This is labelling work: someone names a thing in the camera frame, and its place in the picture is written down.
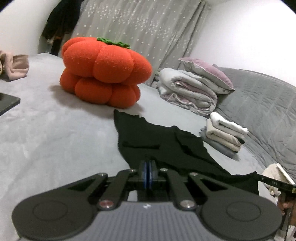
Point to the pink beige crumpled cloth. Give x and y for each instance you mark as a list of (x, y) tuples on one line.
[(14, 66)]

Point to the orange pumpkin plush pillow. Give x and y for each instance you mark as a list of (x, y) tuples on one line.
[(103, 72)]

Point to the folded white pink quilt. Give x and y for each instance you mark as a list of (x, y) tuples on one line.
[(178, 88)]

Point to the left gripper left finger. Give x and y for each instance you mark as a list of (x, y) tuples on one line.
[(107, 193)]

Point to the grey folded garment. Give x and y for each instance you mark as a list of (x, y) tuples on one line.
[(216, 145)]

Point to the black garment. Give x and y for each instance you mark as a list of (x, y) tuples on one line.
[(172, 148)]

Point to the grey dotted curtain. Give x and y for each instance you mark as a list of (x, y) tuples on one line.
[(162, 31)]

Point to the white folded garment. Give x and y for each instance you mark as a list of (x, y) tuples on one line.
[(229, 127)]

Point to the grey quilted blanket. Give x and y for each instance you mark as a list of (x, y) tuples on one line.
[(266, 106)]

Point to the dark tablet device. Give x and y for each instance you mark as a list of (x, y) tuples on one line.
[(8, 102)]

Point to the white fluffy garment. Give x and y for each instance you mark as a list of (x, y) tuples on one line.
[(277, 172)]

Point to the pink grey pillow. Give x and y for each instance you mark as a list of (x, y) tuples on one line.
[(207, 74)]

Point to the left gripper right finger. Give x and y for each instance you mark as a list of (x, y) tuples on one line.
[(186, 193)]

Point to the beige folded garment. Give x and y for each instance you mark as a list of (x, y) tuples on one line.
[(222, 137)]

